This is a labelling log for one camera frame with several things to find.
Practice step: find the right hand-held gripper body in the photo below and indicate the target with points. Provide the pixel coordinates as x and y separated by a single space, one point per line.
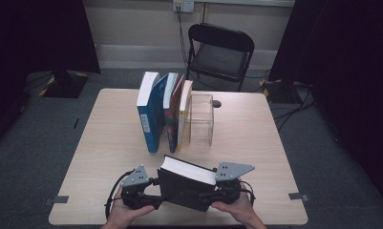
232 187

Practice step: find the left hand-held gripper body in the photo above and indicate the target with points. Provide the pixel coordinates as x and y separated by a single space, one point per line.
135 194

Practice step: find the black book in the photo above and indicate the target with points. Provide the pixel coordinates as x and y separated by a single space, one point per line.
182 191

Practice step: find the thick blue book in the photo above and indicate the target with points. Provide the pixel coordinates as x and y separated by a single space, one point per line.
152 117

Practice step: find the red illustrated book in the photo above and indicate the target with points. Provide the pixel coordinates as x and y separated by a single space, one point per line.
172 117

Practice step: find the yellow book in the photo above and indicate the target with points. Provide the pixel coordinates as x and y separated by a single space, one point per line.
182 120

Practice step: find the clear acrylic book rack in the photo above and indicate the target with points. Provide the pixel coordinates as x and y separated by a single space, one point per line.
202 120

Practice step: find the person's left hand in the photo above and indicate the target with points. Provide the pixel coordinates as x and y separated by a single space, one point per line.
128 216

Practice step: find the person's right hand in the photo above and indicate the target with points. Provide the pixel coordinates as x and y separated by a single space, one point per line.
240 211

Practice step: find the grey tape strip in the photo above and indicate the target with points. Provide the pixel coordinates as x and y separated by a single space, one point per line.
299 196
57 199

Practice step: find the grey table grommet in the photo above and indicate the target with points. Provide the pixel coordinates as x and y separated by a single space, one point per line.
217 103

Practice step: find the small dark floor object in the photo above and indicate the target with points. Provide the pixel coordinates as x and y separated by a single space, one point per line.
76 123

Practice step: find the black stand base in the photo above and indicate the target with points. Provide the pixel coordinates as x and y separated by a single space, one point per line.
276 92
65 84

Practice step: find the black folding chair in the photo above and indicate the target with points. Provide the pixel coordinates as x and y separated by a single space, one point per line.
219 58

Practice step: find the black curtain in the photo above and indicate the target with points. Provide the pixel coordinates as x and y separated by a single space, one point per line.
36 38
345 79

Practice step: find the white wall socket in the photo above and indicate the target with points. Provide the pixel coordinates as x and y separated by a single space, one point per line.
183 5

